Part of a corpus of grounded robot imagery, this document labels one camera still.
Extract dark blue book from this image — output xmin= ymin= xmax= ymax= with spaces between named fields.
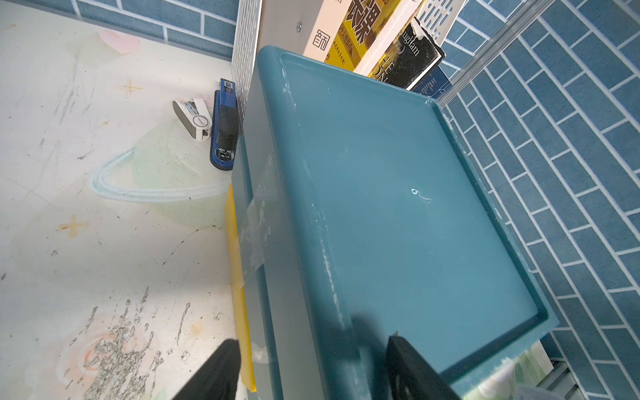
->
xmin=412 ymin=67 xmax=452 ymax=99

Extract white file folder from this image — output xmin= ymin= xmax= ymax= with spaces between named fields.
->
xmin=303 ymin=0 xmax=352 ymax=62

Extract white file organizer rack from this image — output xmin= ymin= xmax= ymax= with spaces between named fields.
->
xmin=231 ymin=0 xmax=468 ymax=111

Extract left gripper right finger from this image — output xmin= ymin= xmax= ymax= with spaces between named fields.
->
xmin=386 ymin=334 xmax=460 ymax=400

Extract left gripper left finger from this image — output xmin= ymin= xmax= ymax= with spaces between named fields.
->
xmin=173 ymin=339 xmax=242 ymax=400

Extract yellow book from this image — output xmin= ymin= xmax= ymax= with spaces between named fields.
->
xmin=324 ymin=0 xmax=399 ymax=72

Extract black and gold book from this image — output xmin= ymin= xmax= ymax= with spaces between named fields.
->
xmin=368 ymin=17 xmax=446 ymax=90

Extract blue stapler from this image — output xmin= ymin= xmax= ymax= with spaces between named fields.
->
xmin=210 ymin=78 xmax=239 ymax=171

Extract teal drawer cabinet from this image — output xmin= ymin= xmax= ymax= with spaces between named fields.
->
xmin=232 ymin=46 xmax=558 ymax=399

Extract small white stapler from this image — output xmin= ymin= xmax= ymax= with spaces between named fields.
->
xmin=172 ymin=98 xmax=213 ymax=142

